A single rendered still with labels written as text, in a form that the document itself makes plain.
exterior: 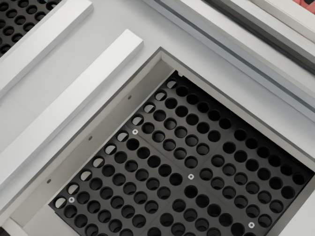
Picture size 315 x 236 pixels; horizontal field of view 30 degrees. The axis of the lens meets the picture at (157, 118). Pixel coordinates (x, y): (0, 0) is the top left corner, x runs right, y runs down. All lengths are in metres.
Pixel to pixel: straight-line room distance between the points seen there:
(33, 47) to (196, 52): 0.16
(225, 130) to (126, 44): 0.13
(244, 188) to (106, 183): 0.13
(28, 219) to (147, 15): 0.25
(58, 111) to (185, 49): 0.14
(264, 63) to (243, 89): 0.04
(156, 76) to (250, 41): 0.16
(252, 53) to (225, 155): 0.11
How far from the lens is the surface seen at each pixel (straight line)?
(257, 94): 0.56
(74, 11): 0.60
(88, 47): 0.59
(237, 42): 0.54
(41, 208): 0.65
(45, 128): 0.55
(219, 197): 0.57
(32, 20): 0.68
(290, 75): 0.52
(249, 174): 0.58
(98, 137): 0.64
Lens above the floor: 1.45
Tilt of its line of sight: 66 degrees down
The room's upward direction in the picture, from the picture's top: 8 degrees counter-clockwise
